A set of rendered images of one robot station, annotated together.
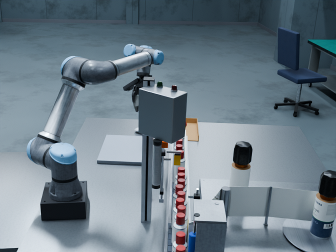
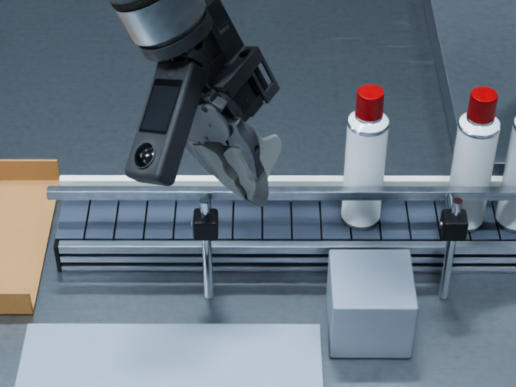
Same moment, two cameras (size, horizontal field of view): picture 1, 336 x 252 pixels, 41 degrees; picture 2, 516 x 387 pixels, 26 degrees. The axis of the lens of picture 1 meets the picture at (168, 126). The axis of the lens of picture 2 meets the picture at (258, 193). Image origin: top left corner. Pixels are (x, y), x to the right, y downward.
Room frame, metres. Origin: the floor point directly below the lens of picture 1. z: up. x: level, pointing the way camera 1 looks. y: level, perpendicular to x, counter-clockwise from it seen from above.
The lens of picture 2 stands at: (2.35, 1.01, 1.88)
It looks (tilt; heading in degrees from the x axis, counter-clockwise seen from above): 42 degrees down; 270
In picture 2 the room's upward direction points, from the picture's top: straight up
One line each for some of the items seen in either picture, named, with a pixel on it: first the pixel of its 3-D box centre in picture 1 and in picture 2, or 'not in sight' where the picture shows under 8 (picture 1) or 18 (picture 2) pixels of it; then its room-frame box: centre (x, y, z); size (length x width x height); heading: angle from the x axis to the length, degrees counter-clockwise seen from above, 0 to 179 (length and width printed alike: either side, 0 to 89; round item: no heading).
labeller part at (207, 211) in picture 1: (209, 210); not in sight; (1.35, -0.16, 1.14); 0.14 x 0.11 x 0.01; 0
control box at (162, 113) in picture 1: (162, 112); not in sight; (1.67, 0.02, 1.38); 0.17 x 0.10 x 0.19; 55
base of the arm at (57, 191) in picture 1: (65, 183); not in sight; (1.80, 0.46, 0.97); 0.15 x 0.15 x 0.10
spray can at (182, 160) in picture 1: (179, 170); not in sight; (1.94, -0.06, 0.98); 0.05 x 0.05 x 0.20
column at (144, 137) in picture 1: (147, 153); not in sight; (1.74, 0.08, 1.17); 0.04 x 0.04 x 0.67; 0
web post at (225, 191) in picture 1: (224, 207); not in sight; (1.64, -0.25, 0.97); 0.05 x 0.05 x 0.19
